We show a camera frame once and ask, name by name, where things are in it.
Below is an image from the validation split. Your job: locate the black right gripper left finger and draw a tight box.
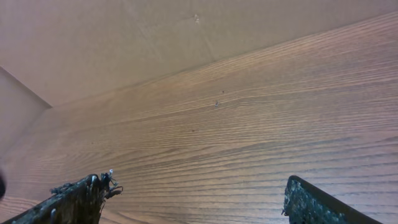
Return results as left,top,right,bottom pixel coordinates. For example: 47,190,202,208
3,169,123,224

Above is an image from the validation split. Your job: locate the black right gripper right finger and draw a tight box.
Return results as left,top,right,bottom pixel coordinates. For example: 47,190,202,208
281,175,381,224

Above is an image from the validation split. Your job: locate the cardboard wall panel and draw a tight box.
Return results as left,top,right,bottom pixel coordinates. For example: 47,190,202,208
1,1,397,154

